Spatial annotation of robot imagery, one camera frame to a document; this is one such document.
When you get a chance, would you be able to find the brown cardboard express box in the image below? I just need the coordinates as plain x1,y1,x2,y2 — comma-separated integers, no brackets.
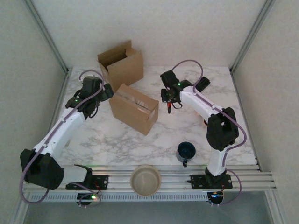
108,83,160,136
97,40,144,93

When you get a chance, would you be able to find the black folding phone stand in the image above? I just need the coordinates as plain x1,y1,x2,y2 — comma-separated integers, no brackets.
195,76,211,91

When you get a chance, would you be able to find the dark blue mug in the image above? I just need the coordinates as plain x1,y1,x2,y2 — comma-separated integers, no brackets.
176,141,197,168

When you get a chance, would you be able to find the beige bowl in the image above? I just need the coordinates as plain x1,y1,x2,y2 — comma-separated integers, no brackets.
129,164,162,196

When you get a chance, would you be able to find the black base electronics module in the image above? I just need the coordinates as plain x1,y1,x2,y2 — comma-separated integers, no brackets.
206,191,225,207
76,193,100,209

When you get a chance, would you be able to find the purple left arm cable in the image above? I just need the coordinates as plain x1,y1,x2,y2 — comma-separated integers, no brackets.
20,69,106,208

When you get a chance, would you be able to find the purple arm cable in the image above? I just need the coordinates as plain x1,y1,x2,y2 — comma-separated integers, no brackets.
171,59,248,206
20,69,106,208

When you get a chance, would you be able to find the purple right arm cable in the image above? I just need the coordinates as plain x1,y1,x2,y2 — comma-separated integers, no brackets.
171,59,248,206

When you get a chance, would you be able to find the aluminium frame post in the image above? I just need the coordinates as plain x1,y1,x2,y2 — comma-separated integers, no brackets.
22,0,70,73
229,0,277,73

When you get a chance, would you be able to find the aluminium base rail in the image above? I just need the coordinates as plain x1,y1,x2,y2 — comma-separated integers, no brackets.
20,164,277,194

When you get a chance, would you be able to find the white slotted cable duct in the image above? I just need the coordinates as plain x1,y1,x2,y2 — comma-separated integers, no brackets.
30,192,209,203

